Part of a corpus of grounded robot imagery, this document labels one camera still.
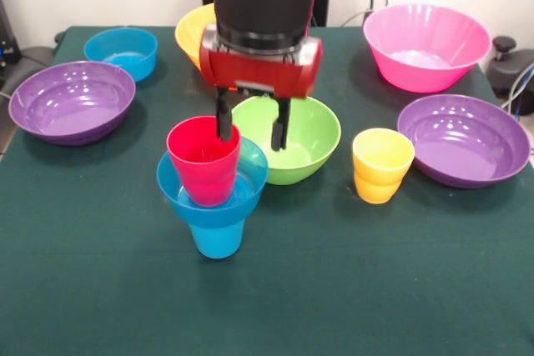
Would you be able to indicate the dark green tablecloth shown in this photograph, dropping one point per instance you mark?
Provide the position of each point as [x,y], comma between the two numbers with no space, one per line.
[267,289]

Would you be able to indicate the black clamp with knob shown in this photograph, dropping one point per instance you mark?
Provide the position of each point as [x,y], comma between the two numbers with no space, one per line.
[511,66]

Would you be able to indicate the grey rounded base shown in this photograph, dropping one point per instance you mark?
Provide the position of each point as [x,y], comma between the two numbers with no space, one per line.
[35,60]

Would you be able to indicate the blue plastic cup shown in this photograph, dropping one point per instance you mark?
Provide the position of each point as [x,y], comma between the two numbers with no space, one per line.
[217,243]

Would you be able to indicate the pink plastic bowl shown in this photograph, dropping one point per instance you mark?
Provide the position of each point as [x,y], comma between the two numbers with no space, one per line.
[423,72]

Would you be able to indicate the small blue plastic bowl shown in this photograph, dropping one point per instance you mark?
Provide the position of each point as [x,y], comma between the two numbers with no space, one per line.
[142,66]
[213,214]

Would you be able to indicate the black equipment box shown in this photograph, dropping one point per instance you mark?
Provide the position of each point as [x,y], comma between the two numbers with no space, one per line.
[7,47]

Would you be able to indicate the purple plastic bowl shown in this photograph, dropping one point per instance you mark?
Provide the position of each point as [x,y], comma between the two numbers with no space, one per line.
[71,110]
[463,151]

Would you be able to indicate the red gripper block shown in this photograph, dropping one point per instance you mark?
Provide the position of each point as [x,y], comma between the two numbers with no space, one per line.
[258,72]

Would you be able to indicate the small black table clamp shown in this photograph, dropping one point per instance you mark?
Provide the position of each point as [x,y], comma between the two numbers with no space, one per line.
[60,36]

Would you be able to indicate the orange plastic bowl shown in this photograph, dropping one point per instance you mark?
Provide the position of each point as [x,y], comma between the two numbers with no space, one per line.
[192,35]

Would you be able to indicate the yellow plastic cup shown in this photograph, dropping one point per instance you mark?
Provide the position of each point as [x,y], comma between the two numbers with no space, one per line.
[377,185]

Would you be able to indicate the green plastic bowl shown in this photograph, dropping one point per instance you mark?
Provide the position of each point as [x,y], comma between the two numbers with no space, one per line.
[313,135]

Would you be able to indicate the red plastic cup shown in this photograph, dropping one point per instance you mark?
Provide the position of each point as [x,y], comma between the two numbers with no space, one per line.
[204,181]

